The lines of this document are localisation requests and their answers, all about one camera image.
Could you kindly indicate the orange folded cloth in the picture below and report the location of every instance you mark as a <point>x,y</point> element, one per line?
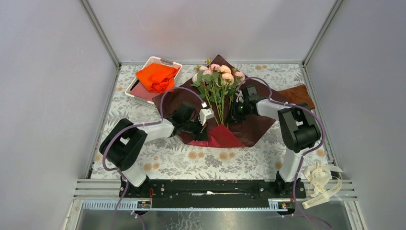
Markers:
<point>157,78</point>

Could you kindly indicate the pink paper sheet in basket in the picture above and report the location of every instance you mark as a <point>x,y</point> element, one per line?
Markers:
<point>139,91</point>

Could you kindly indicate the pink fake flower bunch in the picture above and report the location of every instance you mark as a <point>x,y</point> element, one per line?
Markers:
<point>216,83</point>

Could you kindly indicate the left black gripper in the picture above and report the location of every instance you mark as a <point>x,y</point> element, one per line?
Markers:
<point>201,134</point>

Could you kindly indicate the brown folded cloth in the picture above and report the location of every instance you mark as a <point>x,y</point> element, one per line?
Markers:
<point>298,95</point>

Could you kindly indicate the floral patterned table mat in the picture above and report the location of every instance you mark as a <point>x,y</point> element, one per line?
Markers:
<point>169,158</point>

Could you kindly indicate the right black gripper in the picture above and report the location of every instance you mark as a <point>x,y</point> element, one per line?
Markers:
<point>235,118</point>

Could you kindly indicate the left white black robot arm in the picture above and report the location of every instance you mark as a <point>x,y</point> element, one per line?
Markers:
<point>121,148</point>

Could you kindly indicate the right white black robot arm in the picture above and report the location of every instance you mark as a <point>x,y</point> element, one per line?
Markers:
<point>299,126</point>

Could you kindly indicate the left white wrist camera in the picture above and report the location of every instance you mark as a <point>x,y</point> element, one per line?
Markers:
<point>205,115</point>

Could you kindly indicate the cream printed ribbon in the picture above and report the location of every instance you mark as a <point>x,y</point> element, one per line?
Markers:
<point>319,176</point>

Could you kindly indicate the dark red wrapping paper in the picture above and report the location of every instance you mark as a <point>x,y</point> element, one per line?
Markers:
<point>226,135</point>

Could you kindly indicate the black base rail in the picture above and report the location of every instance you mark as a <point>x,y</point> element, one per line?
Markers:
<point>213,193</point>

